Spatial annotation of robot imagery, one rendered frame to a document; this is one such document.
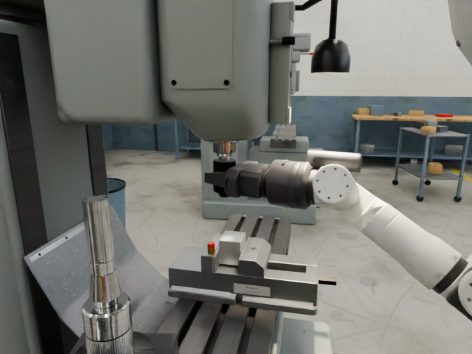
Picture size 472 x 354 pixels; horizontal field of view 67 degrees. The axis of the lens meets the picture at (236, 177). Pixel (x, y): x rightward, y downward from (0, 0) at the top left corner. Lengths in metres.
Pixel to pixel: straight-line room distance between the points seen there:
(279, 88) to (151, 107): 0.23
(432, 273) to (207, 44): 0.49
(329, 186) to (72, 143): 0.59
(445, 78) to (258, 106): 7.00
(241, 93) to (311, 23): 6.69
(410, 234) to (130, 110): 0.50
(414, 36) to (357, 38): 0.96
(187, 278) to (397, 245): 0.48
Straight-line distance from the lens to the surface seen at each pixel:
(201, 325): 0.80
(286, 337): 0.95
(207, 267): 0.84
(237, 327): 0.79
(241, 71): 0.61
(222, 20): 0.61
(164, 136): 7.85
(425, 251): 0.61
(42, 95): 0.84
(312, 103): 7.19
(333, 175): 0.60
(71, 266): 0.89
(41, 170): 0.84
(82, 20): 0.69
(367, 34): 7.30
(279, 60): 0.67
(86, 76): 0.69
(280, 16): 0.68
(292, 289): 0.83
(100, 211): 0.35
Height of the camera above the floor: 1.41
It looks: 15 degrees down
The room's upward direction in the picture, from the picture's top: straight up
